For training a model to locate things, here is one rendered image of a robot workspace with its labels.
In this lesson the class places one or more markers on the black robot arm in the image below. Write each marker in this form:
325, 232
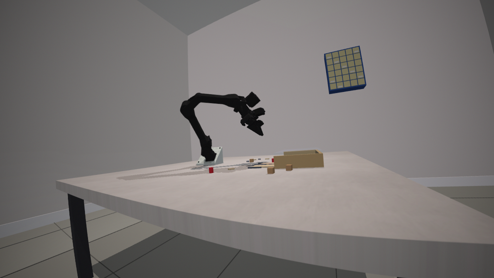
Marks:
230, 100

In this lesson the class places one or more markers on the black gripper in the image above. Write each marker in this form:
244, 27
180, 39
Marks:
252, 122

